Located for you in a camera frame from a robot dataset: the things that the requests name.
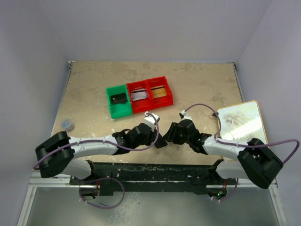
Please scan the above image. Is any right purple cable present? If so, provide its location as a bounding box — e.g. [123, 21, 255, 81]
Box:
[181, 103, 301, 202]

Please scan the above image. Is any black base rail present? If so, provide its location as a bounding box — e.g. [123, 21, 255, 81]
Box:
[63, 160, 236, 196]

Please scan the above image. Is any silver cards stack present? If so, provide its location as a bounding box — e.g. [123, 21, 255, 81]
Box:
[130, 89, 149, 101]

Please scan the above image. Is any right red plastic bin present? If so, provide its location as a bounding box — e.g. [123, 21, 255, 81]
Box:
[146, 76, 174, 109]

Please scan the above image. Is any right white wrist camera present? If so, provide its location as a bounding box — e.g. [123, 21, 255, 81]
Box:
[179, 110, 192, 121]

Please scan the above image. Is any green plastic bin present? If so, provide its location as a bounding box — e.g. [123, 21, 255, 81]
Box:
[106, 84, 133, 119]

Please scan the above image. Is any white board wooden frame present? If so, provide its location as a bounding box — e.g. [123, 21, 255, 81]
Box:
[217, 100, 268, 144]

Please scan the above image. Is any black card holder in bin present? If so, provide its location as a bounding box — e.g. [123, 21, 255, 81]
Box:
[111, 93, 127, 105]

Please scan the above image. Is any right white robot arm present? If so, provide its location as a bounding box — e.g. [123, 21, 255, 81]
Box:
[163, 119, 283, 189]

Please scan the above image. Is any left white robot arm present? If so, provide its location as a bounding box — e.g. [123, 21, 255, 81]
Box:
[33, 123, 167, 185]

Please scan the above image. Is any red plastic bin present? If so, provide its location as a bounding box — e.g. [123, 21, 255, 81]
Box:
[126, 80, 154, 114]
[146, 76, 174, 109]

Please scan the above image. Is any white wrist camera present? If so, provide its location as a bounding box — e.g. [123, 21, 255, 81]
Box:
[143, 112, 160, 131]
[179, 110, 192, 121]

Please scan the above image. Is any gold cards stack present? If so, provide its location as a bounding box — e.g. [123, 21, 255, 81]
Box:
[150, 85, 171, 98]

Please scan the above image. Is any aluminium frame profile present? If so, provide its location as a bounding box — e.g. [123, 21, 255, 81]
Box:
[37, 161, 275, 189]

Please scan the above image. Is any middle red plastic bin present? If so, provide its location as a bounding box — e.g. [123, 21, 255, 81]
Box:
[126, 80, 154, 114]

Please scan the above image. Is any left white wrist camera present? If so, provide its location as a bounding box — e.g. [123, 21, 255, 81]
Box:
[143, 112, 160, 131]

